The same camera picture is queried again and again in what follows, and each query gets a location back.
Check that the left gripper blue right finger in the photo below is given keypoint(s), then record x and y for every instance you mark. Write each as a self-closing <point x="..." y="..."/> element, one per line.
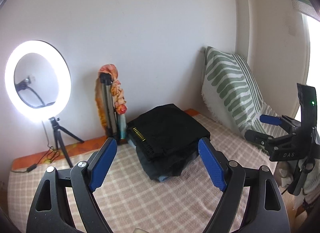
<point x="215" y="163"/>

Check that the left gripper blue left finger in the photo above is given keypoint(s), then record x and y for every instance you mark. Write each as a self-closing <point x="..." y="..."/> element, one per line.
<point x="98" y="167"/>

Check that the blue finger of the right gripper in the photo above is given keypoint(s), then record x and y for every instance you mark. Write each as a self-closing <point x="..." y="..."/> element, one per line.
<point x="268" y="119"/>
<point x="258" y="139"/>

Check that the black pants with yellow stripes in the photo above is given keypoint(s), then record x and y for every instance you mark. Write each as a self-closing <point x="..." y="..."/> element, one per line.
<point x="166" y="130"/>

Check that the right gloved hand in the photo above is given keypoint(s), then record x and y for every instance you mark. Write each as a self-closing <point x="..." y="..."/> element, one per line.
<point x="287" y="172"/>

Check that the beige plaid bed cover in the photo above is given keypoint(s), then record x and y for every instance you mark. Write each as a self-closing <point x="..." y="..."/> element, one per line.
<point x="128" y="199"/>

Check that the green striped white pillow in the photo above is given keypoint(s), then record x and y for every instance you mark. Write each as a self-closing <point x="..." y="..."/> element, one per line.
<point x="232" y="95"/>

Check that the stack of folded dark clothes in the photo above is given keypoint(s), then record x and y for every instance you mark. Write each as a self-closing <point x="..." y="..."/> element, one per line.
<point x="165" y="167"/>

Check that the folded silver tripod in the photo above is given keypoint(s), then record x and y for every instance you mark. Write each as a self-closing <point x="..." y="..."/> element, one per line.
<point x="110" y="113"/>

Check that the small black tripod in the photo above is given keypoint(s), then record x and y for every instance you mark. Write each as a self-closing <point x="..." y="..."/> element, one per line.
<point x="59" y="144"/>

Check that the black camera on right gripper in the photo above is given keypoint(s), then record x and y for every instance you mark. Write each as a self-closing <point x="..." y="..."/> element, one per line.
<point x="308" y="108"/>

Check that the white ring light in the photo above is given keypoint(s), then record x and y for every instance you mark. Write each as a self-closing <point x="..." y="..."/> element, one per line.
<point x="37" y="81"/>

